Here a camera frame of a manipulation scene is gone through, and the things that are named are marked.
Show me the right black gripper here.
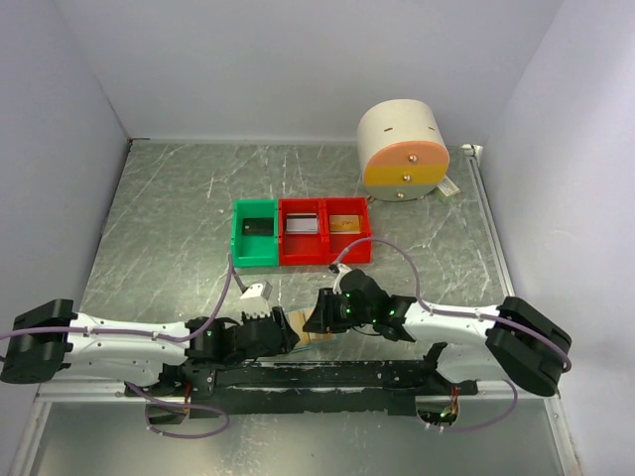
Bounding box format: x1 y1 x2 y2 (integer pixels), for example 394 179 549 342
303 288 375 333

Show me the mint green card holder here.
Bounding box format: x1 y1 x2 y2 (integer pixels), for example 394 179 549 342
287 307 337 353

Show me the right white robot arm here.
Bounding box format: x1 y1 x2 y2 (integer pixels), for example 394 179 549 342
303 269 572 397

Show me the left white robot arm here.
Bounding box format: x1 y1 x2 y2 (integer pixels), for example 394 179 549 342
1 299 300 396

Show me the gold orange card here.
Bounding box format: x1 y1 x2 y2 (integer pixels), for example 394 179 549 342
328 214 364 235

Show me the white magnetic stripe card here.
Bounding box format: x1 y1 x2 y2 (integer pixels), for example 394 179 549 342
285 213 319 235

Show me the black card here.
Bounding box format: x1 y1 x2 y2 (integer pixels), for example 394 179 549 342
242 217 276 236

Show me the right red plastic bin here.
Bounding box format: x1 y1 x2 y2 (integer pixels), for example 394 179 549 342
324 197 371 263

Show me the red plastic bin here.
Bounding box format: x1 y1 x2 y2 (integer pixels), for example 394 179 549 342
278 198 326 267
324 197 371 263

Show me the middle red plastic bin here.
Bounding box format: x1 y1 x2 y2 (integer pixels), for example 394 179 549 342
278 198 326 267

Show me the green plastic bin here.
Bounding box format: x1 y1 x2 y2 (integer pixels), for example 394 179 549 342
230 199 279 269

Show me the small white tag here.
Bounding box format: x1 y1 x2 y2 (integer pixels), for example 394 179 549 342
437 177 460 199

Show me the beige cylindrical drawer cabinet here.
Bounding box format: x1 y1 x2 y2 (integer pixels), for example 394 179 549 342
356 99 449 201

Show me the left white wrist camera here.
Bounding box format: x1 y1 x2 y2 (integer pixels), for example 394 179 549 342
240 281 272 301

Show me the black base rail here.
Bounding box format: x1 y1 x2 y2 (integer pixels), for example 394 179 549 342
142 360 478 416

